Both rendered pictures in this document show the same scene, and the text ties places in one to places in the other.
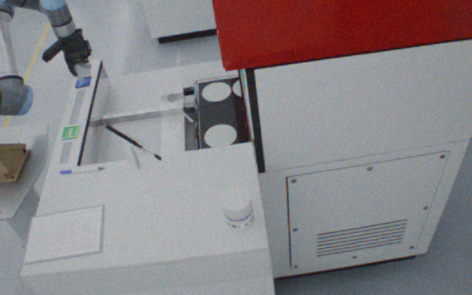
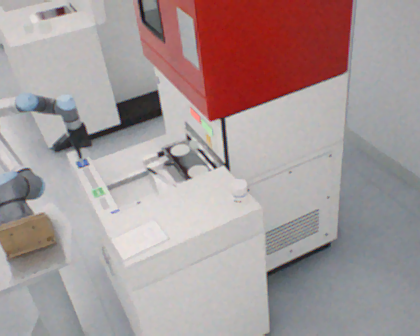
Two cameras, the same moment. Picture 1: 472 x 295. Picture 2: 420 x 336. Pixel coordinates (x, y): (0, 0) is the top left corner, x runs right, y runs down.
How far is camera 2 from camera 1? 133 cm
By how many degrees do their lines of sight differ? 19
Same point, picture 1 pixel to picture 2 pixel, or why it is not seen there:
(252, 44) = (223, 103)
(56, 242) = (137, 244)
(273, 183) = not seen: hidden behind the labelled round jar
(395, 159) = (303, 162)
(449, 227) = (346, 221)
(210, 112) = (183, 161)
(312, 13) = (251, 80)
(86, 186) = (135, 214)
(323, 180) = (264, 186)
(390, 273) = (317, 260)
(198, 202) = (211, 200)
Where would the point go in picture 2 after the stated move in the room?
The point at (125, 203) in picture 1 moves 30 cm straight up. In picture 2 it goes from (168, 213) to (156, 158)
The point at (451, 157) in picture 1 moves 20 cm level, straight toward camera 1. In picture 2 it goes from (335, 155) to (335, 179)
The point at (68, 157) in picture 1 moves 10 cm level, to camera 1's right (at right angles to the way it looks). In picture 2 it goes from (108, 205) to (128, 196)
